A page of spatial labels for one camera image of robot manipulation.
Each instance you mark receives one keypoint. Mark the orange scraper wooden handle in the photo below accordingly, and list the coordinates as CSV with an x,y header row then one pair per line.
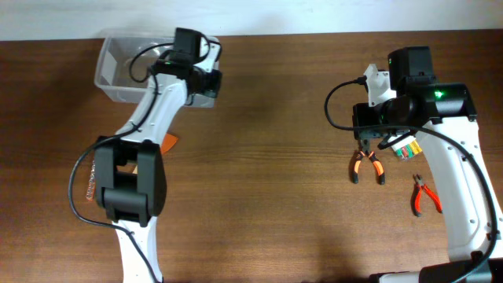
x,y
168,143

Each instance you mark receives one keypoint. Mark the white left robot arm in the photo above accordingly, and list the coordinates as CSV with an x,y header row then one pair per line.
x,y
131,184

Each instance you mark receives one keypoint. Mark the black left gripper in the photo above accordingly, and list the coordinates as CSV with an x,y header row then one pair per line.
x,y
216,79

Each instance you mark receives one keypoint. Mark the clear case coloured screwdrivers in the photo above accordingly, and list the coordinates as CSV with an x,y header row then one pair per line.
x,y
407,148

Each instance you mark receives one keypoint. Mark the red handled side cutters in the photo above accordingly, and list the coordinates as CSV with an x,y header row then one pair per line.
x,y
421,188

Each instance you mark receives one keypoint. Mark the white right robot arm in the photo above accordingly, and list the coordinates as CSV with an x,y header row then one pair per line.
x,y
408,100

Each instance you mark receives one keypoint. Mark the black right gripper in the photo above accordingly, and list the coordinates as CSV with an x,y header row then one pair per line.
x,y
361,127

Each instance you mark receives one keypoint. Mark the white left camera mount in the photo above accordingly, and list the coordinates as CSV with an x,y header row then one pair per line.
x,y
210,49

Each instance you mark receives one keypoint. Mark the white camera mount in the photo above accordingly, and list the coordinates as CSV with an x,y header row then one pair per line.
x,y
378,86
210,49

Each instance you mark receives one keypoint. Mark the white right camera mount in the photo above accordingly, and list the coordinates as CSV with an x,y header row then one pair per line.
x,y
378,86

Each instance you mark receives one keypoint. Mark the clear plastic container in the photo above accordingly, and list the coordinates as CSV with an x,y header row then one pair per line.
x,y
123,61

